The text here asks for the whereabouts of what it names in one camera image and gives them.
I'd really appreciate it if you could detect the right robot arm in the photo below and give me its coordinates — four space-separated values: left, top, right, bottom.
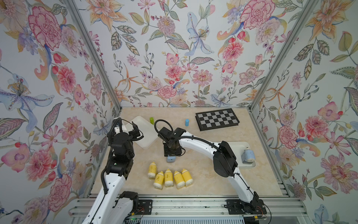
154 119 268 215

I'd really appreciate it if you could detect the left white tray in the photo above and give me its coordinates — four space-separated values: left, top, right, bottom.
131 116 158 150

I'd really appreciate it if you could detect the white tray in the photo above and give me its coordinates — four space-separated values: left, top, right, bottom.
131 116 158 150
229 141 256 169

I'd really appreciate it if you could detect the blue sharpener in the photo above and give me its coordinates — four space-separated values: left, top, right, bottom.
241 149 255 163
166 156 176 163

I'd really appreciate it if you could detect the aluminium mounting rail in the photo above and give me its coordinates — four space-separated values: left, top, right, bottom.
69 195 312 224

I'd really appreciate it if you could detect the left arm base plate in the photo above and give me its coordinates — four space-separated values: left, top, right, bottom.
131 200 153 215

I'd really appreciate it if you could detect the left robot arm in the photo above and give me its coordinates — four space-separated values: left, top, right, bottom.
83 117 144 224

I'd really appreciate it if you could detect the right white tray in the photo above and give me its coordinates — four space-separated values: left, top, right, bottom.
229 141 256 169

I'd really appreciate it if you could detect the black white checkerboard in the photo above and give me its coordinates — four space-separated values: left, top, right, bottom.
195 108 240 131

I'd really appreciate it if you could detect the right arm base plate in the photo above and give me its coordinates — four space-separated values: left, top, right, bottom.
224 199 267 215

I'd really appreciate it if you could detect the yellow sharpener far left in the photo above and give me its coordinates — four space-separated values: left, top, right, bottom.
147 162 157 179

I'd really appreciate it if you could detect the yellow sharpener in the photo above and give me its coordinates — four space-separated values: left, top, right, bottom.
164 169 174 187
173 171 186 189
153 171 164 189
147 162 157 179
182 169 194 187

